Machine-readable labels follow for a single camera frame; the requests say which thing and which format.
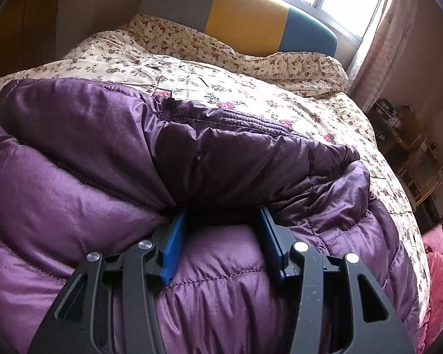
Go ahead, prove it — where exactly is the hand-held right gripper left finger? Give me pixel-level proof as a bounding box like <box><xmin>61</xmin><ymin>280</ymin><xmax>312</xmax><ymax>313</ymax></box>
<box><xmin>27</xmin><ymin>212</ymin><xmax>187</xmax><ymax>354</ymax></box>

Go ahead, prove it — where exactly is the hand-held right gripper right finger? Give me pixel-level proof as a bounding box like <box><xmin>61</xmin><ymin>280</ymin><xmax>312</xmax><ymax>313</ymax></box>
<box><xmin>258</xmin><ymin>206</ymin><xmax>416</xmax><ymax>354</ymax></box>

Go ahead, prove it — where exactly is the purple puffer jacket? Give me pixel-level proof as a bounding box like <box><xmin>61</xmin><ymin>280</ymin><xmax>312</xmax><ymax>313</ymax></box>
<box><xmin>0</xmin><ymin>78</ymin><xmax>425</xmax><ymax>354</ymax></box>

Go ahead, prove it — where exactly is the floral bed quilt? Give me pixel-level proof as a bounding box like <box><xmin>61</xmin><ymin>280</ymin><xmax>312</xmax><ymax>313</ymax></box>
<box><xmin>0</xmin><ymin>50</ymin><xmax>431</xmax><ymax>325</ymax></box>

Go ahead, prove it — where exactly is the rattan chair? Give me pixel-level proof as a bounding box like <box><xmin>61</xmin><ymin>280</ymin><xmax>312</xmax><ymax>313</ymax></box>
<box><xmin>395</xmin><ymin>144</ymin><xmax>443</xmax><ymax>207</ymax></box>

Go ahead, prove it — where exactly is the pink quilted blanket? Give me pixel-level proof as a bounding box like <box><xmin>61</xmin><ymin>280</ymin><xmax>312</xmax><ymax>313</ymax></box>
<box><xmin>421</xmin><ymin>217</ymin><xmax>443</xmax><ymax>340</ymax></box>

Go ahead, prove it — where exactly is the grey yellow teal headboard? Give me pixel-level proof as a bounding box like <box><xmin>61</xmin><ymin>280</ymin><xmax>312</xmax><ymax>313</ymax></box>
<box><xmin>138</xmin><ymin>0</ymin><xmax>337</xmax><ymax>58</ymax></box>

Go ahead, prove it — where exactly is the wooden wardrobe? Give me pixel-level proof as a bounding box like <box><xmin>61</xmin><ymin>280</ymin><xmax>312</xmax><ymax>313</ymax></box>
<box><xmin>0</xmin><ymin>0</ymin><xmax>65</xmax><ymax>82</ymax></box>

